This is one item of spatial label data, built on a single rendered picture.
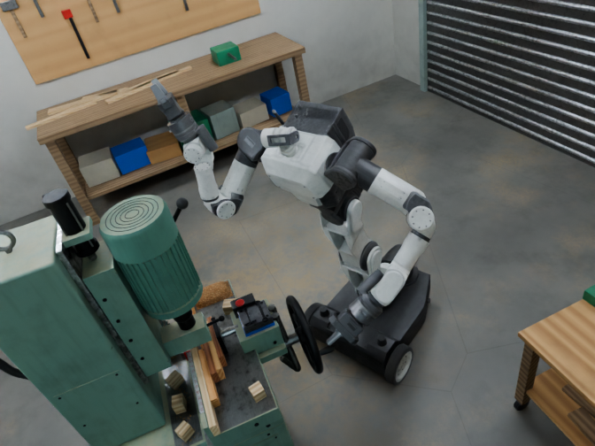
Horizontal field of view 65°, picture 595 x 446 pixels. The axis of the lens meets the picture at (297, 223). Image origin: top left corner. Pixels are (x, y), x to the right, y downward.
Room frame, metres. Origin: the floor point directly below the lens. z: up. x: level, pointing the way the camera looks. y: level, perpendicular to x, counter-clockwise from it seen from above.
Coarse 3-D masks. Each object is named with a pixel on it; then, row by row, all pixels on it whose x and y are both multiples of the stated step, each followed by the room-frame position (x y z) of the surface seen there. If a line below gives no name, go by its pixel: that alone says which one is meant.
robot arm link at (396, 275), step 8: (392, 264) 1.06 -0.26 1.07; (392, 272) 1.02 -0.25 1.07; (400, 272) 1.02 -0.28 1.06; (408, 272) 1.03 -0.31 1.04; (384, 280) 1.02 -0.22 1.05; (392, 280) 1.01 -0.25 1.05; (400, 280) 1.00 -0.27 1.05; (376, 288) 1.01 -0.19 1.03; (384, 288) 1.00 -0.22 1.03; (392, 288) 0.99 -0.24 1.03; (376, 296) 0.99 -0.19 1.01; (384, 296) 0.99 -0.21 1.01; (392, 296) 0.98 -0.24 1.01
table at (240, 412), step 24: (216, 312) 1.19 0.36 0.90; (240, 360) 0.96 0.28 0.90; (264, 360) 0.97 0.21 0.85; (216, 384) 0.89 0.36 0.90; (240, 384) 0.87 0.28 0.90; (264, 384) 0.85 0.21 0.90; (216, 408) 0.81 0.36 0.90; (240, 408) 0.79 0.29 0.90; (264, 408) 0.77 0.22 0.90; (240, 432) 0.74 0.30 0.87
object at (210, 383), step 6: (192, 312) 1.18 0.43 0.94; (204, 354) 0.98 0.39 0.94; (204, 360) 0.96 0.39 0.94; (204, 366) 0.94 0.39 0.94; (204, 372) 0.92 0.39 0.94; (210, 378) 0.89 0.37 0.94; (210, 384) 0.87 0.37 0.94; (210, 390) 0.85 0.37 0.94; (216, 390) 0.86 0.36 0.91; (210, 396) 0.82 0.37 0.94; (216, 396) 0.82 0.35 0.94; (216, 402) 0.81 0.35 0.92
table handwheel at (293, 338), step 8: (288, 296) 1.16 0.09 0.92; (288, 304) 1.18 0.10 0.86; (296, 304) 1.09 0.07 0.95; (296, 312) 1.06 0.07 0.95; (296, 320) 1.15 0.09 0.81; (304, 320) 1.02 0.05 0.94; (296, 328) 1.09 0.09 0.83; (304, 328) 1.00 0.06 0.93; (296, 336) 1.06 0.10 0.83; (304, 336) 1.05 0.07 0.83; (312, 336) 0.98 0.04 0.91; (288, 344) 1.05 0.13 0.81; (304, 344) 1.12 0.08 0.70; (312, 344) 0.96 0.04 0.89; (312, 352) 0.95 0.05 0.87; (312, 360) 1.02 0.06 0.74; (320, 360) 0.94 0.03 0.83; (320, 368) 0.94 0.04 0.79
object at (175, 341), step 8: (200, 312) 1.04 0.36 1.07; (200, 320) 1.01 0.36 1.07; (160, 328) 1.01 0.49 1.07; (168, 328) 1.01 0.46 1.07; (176, 328) 1.00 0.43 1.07; (192, 328) 0.98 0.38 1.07; (200, 328) 0.98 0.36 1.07; (208, 328) 1.01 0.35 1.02; (168, 336) 0.97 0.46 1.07; (176, 336) 0.97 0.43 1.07; (184, 336) 0.96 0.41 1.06; (192, 336) 0.97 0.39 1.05; (200, 336) 0.97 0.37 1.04; (208, 336) 0.98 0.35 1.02; (168, 344) 0.95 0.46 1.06; (176, 344) 0.96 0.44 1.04; (184, 344) 0.96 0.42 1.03; (192, 344) 0.97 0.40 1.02; (200, 344) 0.97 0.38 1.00; (168, 352) 0.95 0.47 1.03; (176, 352) 0.96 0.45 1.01
